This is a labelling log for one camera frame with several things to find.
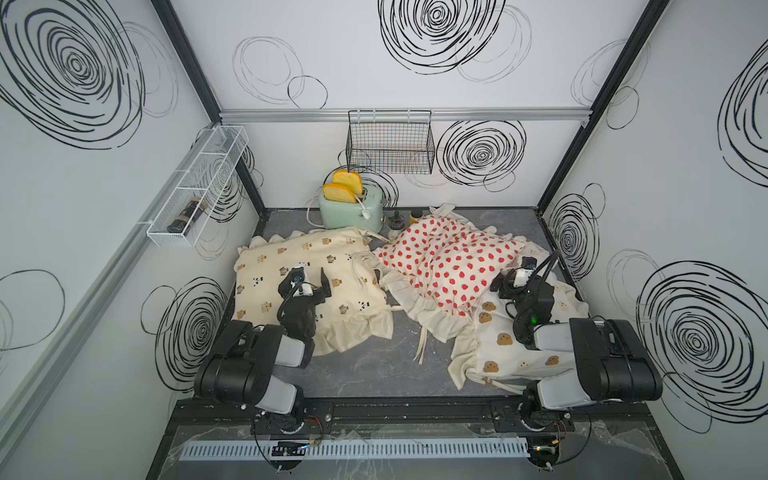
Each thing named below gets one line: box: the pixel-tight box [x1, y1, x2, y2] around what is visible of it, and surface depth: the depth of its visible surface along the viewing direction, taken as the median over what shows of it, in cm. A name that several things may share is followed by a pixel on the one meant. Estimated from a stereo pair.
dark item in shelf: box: [167, 200, 205, 236], surface depth 68 cm
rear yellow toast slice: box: [332, 170, 363, 196], surface depth 103 cm
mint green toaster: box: [318, 185, 385, 233], surface depth 104 cm
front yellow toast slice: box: [323, 184, 358, 204], surface depth 101 cm
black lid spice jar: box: [388, 210, 405, 240], surface depth 105 cm
